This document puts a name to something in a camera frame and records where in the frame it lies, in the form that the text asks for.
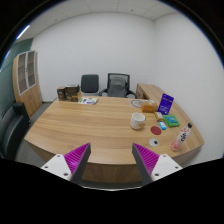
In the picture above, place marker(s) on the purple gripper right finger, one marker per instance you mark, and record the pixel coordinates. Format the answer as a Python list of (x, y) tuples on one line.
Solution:
[(146, 161)]

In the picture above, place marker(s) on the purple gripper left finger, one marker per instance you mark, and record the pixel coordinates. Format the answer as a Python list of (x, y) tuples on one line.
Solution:
[(77, 160)]

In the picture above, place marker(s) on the clear plastic water bottle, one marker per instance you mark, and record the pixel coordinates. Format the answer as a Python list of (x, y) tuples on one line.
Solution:
[(183, 135)]

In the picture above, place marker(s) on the small white round lid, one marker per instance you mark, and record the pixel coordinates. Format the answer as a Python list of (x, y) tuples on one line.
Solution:
[(153, 142)]

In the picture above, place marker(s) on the red round coaster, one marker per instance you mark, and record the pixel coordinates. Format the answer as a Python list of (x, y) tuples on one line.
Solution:
[(156, 130)]

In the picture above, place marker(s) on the small blue white box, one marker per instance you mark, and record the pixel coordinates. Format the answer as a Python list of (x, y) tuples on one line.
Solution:
[(162, 125)]

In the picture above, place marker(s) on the white ceramic mug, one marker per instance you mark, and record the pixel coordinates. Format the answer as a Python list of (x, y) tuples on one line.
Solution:
[(137, 121)]

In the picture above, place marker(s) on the small yellow packet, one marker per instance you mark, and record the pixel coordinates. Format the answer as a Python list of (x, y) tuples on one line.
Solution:
[(159, 116)]

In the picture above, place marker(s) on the green box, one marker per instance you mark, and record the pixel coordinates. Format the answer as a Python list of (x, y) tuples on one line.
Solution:
[(171, 120)]

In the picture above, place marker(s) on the orange snack bag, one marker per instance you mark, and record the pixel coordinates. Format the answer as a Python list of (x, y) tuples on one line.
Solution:
[(149, 107)]

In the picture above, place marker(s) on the round plate on desk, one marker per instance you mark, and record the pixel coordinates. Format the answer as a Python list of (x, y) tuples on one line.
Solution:
[(136, 103)]

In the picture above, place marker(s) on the green white booklet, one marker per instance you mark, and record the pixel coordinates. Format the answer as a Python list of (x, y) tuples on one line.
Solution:
[(88, 100)]

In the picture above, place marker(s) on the purple standing sign card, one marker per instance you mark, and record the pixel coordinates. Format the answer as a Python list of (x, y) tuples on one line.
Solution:
[(165, 104)]

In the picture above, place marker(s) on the dark brown gift box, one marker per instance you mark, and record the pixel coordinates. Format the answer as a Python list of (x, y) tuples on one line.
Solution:
[(72, 93)]

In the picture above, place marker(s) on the small brown box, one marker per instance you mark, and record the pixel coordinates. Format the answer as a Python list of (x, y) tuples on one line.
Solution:
[(61, 93)]

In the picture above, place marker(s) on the wooden side desk extension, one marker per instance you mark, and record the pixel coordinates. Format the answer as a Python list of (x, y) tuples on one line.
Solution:
[(147, 91)]

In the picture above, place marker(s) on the black leather sofa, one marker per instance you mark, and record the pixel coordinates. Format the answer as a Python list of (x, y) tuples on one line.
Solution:
[(13, 127)]

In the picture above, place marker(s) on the dark grey office chair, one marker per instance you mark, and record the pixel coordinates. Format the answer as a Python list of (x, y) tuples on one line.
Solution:
[(90, 84)]

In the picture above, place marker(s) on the grey mesh office chair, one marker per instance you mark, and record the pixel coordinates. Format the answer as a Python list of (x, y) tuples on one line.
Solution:
[(118, 85)]

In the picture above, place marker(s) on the wooden glass-door cabinet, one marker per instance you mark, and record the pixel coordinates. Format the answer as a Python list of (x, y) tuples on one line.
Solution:
[(25, 81)]

